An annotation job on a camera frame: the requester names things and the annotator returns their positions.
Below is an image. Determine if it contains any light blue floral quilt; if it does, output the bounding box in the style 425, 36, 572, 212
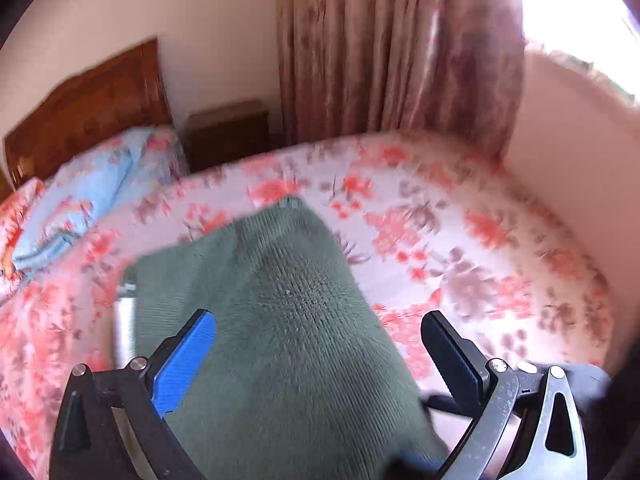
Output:
2, 125, 186, 278

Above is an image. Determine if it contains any dark wooden nightstand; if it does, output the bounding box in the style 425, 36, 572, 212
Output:
181, 99, 270, 174

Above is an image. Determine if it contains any grey gloved left hand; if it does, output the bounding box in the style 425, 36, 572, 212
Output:
559, 363, 611, 412

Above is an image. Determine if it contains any pink floral folded quilt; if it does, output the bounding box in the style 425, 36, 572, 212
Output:
0, 178, 46, 301

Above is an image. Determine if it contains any floral pink curtain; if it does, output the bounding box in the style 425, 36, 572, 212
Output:
277, 0, 525, 159

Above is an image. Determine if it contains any wooden headboard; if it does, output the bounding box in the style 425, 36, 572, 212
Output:
3, 37, 174, 188

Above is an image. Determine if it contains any green white knit sweater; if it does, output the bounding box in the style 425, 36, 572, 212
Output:
122, 197, 448, 479

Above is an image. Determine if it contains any floral pink bed sheet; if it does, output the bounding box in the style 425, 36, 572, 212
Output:
1, 132, 612, 479

